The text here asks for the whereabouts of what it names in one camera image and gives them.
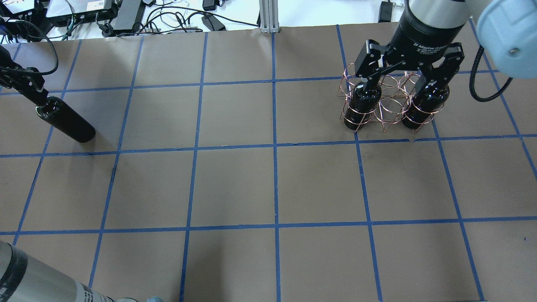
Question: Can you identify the black adaptive gripper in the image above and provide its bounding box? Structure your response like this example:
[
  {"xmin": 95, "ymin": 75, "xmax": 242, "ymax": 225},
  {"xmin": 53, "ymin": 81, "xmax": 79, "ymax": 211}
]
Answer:
[{"xmin": 355, "ymin": 0, "xmax": 468, "ymax": 101}]

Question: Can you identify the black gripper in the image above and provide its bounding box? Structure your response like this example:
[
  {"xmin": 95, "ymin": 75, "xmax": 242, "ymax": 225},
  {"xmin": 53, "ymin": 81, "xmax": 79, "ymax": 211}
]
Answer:
[{"xmin": 0, "ymin": 46, "xmax": 49, "ymax": 107}]

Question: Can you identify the dark wine bottle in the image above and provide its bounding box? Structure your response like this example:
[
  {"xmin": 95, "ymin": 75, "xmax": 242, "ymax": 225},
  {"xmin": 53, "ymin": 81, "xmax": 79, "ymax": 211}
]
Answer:
[{"xmin": 35, "ymin": 97, "xmax": 96, "ymax": 143}]

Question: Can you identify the dark wine bottle front basket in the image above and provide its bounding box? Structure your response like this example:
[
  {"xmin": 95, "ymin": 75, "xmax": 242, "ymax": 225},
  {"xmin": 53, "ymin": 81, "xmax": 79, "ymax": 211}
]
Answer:
[{"xmin": 401, "ymin": 85, "xmax": 450, "ymax": 130}]

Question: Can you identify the dark wine bottle basket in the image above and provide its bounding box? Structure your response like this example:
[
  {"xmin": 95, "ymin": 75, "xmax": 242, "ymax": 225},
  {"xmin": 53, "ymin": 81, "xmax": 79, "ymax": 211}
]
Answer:
[
  {"xmin": 344, "ymin": 82, "xmax": 382, "ymax": 132},
  {"xmin": 401, "ymin": 85, "xmax": 450, "ymax": 130}
]

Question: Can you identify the dark wine bottle rear basket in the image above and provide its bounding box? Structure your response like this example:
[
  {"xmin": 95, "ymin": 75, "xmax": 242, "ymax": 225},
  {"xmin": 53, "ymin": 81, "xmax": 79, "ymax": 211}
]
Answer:
[{"xmin": 344, "ymin": 82, "xmax": 382, "ymax": 132}]

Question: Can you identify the black power adapter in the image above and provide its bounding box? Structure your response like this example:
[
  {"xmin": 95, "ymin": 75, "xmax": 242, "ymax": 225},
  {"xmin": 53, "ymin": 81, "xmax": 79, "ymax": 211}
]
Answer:
[{"xmin": 378, "ymin": 0, "xmax": 394, "ymax": 23}]

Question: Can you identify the brown paper mat blue grid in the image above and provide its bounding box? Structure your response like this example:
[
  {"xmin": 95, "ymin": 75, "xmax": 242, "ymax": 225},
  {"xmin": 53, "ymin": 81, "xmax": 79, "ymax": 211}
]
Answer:
[{"xmin": 1, "ymin": 22, "xmax": 536, "ymax": 302}]

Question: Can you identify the copper wire wine basket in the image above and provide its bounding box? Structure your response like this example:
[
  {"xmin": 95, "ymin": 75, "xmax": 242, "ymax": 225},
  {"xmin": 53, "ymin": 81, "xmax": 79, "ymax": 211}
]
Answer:
[{"xmin": 337, "ymin": 63, "xmax": 444, "ymax": 133}]

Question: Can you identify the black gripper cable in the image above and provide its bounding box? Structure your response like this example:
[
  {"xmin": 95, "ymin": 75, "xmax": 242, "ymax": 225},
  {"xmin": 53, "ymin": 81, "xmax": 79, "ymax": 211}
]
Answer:
[{"xmin": 469, "ymin": 46, "xmax": 513, "ymax": 102}]

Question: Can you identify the aluminium frame post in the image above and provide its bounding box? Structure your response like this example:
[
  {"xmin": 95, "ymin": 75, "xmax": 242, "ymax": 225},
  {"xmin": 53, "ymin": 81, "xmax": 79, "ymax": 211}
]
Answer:
[{"xmin": 259, "ymin": 0, "xmax": 280, "ymax": 33}]

